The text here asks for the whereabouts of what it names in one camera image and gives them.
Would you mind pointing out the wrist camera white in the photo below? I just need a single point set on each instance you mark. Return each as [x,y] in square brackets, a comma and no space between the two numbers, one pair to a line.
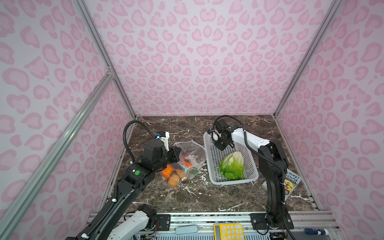
[214,135]
[164,137]

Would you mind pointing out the clear zip top bag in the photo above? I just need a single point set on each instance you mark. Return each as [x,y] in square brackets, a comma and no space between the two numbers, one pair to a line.
[192,157]

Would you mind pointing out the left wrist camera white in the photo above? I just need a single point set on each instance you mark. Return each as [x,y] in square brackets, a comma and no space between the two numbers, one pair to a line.
[164,137]

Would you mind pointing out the green lettuce toy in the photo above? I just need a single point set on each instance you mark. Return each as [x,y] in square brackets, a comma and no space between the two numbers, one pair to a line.
[232,167]

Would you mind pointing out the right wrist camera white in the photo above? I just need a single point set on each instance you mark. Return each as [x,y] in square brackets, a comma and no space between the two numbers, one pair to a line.
[214,135]

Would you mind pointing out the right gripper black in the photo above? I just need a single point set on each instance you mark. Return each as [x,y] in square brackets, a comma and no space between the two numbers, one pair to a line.
[219,146]

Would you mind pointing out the green cucumber toy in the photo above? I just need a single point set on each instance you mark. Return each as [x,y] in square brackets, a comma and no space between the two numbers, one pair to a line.
[194,172]

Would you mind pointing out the light blue flat case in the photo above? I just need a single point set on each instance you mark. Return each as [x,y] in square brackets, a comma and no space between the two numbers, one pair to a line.
[187,230]

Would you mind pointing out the yellow calculator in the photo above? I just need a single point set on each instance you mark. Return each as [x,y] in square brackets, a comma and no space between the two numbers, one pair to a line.
[229,232]

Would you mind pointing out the brown potato toy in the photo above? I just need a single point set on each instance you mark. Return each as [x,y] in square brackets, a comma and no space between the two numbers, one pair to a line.
[173,180]

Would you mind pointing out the yellow-orange squash toy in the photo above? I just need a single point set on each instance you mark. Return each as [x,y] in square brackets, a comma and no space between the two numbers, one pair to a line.
[182,175]

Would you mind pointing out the white plastic basket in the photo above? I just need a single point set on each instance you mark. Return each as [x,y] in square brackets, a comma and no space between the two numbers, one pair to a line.
[215,156]

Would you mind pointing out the aluminium frame rail base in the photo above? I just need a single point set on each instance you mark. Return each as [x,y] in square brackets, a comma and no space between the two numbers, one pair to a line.
[312,225]

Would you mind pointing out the colourful paperback book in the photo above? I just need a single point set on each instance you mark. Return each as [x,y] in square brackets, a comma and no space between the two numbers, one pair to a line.
[291,182]

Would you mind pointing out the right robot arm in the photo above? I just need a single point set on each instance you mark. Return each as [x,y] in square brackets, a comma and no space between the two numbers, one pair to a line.
[273,163]

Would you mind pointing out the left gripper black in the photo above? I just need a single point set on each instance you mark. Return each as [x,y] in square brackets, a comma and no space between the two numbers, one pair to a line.
[175,153]

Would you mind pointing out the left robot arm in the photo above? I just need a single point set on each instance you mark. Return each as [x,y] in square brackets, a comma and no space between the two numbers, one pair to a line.
[137,177]

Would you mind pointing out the blue white marker pen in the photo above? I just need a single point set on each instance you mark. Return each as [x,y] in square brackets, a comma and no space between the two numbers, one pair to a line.
[316,232]

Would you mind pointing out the orange pumpkin toy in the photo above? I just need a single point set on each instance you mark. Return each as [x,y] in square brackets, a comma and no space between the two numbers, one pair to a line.
[167,172]

